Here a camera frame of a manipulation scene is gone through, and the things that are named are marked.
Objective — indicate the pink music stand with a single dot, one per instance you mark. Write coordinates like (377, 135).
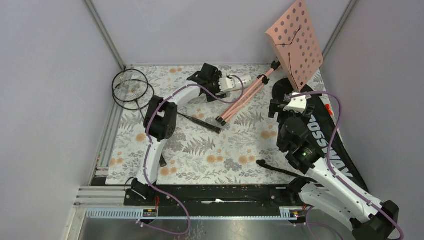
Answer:
(296, 46)

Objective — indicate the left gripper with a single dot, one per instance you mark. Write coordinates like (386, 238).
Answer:
(215, 78)

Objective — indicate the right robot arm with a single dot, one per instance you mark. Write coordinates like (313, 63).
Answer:
(321, 184)

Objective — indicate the black badminton racket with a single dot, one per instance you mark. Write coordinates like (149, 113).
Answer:
(129, 144)
(161, 114)

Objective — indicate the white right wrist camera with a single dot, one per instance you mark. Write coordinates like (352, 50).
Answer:
(296, 102)

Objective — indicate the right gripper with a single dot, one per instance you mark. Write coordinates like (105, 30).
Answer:
(276, 107)

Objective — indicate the white shuttlecock tube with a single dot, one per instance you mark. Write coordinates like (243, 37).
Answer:
(244, 81)

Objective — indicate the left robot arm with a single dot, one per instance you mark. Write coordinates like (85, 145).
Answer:
(148, 172)

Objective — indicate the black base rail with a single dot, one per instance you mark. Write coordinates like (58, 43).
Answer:
(216, 201)

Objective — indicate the floral tablecloth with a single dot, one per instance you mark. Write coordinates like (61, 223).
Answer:
(198, 156)

